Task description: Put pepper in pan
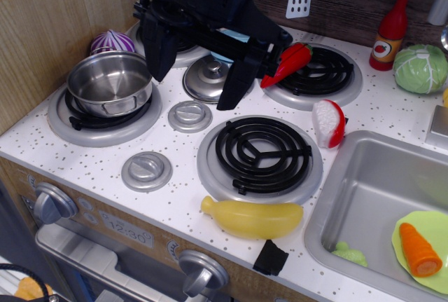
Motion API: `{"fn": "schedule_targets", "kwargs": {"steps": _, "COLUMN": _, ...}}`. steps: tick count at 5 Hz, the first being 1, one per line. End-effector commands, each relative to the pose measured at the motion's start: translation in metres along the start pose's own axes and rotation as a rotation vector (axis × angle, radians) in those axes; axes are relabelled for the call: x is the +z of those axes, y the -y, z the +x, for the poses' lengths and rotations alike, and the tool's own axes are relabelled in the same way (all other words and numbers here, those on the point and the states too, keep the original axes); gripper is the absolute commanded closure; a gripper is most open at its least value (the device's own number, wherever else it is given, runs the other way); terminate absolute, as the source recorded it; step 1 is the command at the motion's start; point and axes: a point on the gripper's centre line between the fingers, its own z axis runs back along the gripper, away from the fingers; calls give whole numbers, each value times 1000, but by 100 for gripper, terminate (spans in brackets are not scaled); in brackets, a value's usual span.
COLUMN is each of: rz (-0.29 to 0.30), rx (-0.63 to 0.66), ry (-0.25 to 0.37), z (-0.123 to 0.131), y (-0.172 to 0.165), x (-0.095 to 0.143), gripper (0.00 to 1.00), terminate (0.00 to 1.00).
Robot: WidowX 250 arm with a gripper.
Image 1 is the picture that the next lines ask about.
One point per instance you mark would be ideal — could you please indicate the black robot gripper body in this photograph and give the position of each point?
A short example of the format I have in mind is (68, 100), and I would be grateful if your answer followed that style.
(199, 22)

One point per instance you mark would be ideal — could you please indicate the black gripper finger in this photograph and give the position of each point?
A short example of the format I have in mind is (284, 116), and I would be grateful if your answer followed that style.
(160, 44)
(239, 79)

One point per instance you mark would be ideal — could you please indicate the red toy chili pepper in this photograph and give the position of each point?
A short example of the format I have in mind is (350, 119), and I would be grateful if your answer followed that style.
(294, 58)

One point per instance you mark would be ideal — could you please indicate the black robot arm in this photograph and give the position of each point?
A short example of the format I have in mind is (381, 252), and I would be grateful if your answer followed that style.
(235, 29)

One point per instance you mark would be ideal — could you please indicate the small steel pan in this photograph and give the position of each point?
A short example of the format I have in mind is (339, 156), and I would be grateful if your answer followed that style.
(110, 84)

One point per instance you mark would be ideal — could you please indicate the light blue bowl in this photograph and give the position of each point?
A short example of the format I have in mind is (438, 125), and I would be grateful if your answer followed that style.
(236, 35)

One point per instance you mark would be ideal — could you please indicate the steel pot lid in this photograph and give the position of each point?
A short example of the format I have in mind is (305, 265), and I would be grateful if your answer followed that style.
(205, 78)

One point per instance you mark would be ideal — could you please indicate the purple toy onion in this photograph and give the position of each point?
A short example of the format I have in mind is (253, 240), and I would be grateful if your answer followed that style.
(111, 40)

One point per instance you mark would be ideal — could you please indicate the upper grey stovetop knob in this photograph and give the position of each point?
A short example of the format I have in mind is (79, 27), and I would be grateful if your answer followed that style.
(190, 116)

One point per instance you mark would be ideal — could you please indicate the grey stovetop knob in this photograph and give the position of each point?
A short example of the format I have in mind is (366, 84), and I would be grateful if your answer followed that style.
(190, 116)
(146, 172)

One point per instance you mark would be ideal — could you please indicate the back right stove burner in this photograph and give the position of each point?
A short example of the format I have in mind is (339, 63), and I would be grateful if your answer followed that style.
(330, 74)

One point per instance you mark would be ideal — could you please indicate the front right stove burner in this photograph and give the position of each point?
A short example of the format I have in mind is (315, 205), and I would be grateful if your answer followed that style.
(259, 159)

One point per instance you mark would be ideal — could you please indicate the red white radish slice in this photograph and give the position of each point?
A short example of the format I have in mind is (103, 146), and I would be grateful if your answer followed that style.
(329, 123)

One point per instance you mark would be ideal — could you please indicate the front left stove burner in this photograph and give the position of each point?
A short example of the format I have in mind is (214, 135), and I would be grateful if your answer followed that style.
(76, 127)

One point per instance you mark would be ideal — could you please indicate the lower grey stovetop knob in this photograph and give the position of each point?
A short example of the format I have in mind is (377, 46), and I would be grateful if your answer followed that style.
(146, 172)

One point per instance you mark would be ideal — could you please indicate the yellow toy banana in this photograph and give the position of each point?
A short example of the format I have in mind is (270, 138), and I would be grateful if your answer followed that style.
(253, 220)

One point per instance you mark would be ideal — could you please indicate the red ketchup bottle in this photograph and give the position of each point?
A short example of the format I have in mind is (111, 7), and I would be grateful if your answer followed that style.
(390, 35)

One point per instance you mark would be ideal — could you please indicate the silver sink basin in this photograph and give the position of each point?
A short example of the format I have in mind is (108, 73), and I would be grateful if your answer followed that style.
(373, 182)

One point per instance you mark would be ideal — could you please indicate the green toy cabbage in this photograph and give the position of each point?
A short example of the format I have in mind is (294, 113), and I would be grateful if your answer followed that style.
(421, 69)

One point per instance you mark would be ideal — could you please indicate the oven clock display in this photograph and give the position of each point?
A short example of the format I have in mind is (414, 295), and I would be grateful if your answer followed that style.
(127, 229)

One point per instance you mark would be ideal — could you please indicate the left silver oven dial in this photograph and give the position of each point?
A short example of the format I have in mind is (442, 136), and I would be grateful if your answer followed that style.
(52, 204)

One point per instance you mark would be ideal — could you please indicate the silver oven dial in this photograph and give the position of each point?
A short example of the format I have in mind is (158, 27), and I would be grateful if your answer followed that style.
(52, 204)
(202, 272)

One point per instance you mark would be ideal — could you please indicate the green toy vegetable piece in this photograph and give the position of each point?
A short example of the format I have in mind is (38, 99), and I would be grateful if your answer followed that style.
(343, 250)

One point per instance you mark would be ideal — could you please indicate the right silver oven dial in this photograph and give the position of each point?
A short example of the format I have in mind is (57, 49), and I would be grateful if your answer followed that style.
(202, 272)

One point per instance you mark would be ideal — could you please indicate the light green plate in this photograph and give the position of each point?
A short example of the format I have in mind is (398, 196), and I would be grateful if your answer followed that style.
(433, 226)

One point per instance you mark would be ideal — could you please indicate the orange toy carrot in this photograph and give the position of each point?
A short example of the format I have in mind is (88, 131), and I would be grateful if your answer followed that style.
(421, 258)

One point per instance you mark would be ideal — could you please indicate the orange object bottom left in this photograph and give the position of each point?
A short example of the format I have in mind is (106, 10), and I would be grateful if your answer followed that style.
(28, 289)

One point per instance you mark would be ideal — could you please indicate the silver oven door handle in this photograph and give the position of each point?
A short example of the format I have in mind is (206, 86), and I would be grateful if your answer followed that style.
(124, 273)

